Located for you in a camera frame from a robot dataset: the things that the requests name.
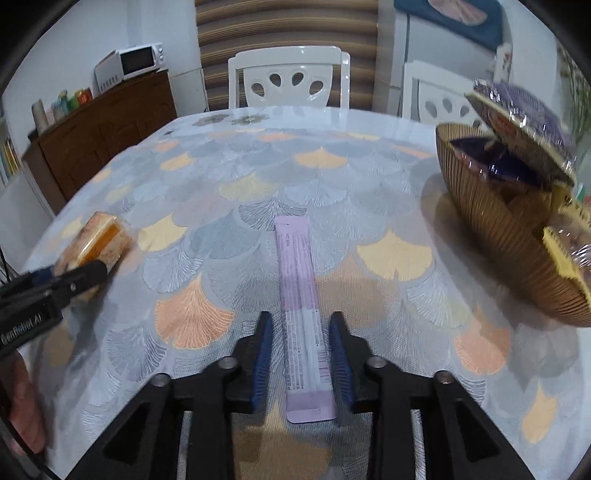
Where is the orange layered cake pack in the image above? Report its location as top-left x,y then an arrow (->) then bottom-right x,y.
53,212 -> 134,303

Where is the lilac stick sachet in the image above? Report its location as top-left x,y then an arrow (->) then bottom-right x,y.
274,216 -> 337,424

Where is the yellow snack packet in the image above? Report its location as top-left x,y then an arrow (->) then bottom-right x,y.
543,202 -> 590,304

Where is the purple snack packet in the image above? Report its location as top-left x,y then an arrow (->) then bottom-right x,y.
465,80 -> 578,187

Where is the person's left hand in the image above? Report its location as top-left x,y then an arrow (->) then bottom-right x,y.
8,351 -> 46,454

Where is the dark wooden cabinet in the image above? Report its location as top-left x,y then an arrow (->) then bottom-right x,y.
23,70 -> 177,214

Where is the patterned fan-print tablecloth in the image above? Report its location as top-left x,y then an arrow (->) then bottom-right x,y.
27,107 -> 590,479

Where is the amber ribbed glass bowl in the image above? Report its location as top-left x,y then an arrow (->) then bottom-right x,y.
436,123 -> 590,327

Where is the white microwave oven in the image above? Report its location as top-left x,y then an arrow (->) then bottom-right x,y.
94,43 -> 165,95

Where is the blue snack bag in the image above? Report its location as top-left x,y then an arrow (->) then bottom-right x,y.
451,137 -> 549,190

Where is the striped brown window blind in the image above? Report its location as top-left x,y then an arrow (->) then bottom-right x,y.
194,0 -> 379,110

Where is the white dining chair far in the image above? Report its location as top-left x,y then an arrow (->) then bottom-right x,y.
402,61 -> 488,131

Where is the white dining chair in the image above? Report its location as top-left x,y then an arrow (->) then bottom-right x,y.
402,61 -> 488,131
228,46 -> 351,110

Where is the white dining chair near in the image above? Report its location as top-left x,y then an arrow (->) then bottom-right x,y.
228,46 -> 351,110

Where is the glass vase with flowers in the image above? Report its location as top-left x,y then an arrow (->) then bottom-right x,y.
557,43 -> 590,144

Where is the white refrigerator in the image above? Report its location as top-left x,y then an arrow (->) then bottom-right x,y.
387,10 -> 496,116

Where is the blue fridge dust cover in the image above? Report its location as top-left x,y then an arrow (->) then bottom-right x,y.
394,0 -> 504,51

